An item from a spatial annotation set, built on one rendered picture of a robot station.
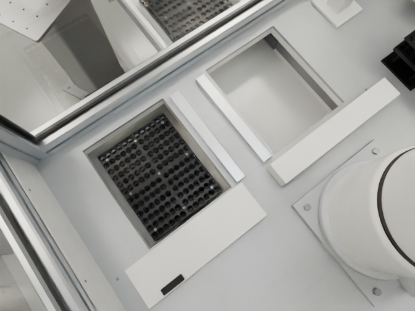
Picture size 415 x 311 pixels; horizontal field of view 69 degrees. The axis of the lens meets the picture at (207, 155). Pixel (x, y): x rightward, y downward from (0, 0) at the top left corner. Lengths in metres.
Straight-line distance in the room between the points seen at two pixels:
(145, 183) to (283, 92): 0.43
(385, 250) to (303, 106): 0.45
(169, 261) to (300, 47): 0.54
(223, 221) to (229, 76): 0.41
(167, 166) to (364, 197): 0.39
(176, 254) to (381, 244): 0.34
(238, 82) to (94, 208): 0.47
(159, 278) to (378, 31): 0.73
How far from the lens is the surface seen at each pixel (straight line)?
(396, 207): 0.46
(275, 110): 0.81
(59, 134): 0.65
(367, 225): 0.51
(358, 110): 0.70
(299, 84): 0.86
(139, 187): 0.67
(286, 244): 0.63
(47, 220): 0.57
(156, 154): 0.68
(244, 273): 0.61
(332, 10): 0.85
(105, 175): 0.76
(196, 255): 0.59
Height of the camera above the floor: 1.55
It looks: 75 degrees down
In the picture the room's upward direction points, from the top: 6 degrees clockwise
